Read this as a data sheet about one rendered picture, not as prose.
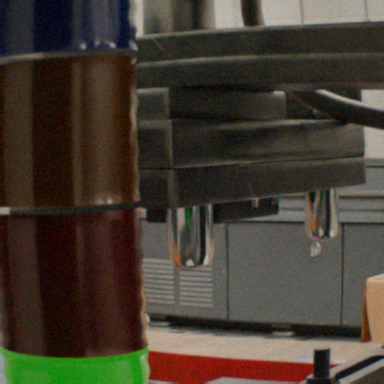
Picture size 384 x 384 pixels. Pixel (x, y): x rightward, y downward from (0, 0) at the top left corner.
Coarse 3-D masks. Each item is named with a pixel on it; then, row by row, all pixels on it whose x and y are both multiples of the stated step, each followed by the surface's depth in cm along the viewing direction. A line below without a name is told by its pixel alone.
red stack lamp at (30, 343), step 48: (0, 240) 25; (48, 240) 25; (96, 240) 25; (0, 288) 26; (48, 288) 25; (96, 288) 25; (0, 336) 26; (48, 336) 25; (96, 336) 25; (144, 336) 26
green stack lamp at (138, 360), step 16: (0, 352) 26; (144, 352) 26; (16, 368) 25; (32, 368) 25; (48, 368) 25; (64, 368) 25; (80, 368) 25; (96, 368) 25; (112, 368) 25; (128, 368) 25; (144, 368) 26
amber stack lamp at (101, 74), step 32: (0, 64) 25; (32, 64) 24; (64, 64) 24; (96, 64) 25; (128, 64) 26; (0, 96) 25; (32, 96) 25; (64, 96) 24; (96, 96) 25; (128, 96) 26; (0, 128) 25; (32, 128) 25; (64, 128) 24; (96, 128) 25; (128, 128) 25; (0, 160) 25; (32, 160) 25; (64, 160) 25; (96, 160) 25; (128, 160) 26; (0, 192) 25; (32, 192) 25; (64, 192) 25; (96, 192) 25; (128, 192) 26
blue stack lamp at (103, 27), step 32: (0, 0) 25; (32, 0) 24; (64, 0) 24; (96, 0) 25; (128, 0) 25; (0, 32) 25; (32, 32) 24; (64, 32) 24; (96, 32) 25; (128, 32) 25
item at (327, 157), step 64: (192, 0) 53; (192, 64) 50; (256, 64) 48; (320, 64) 46; (192, 128) 47; (256, 128) 51; (320, 128) 56; (192, 192) 47; (256, 192) 51; (320, 192) 58; (192, 256) 49
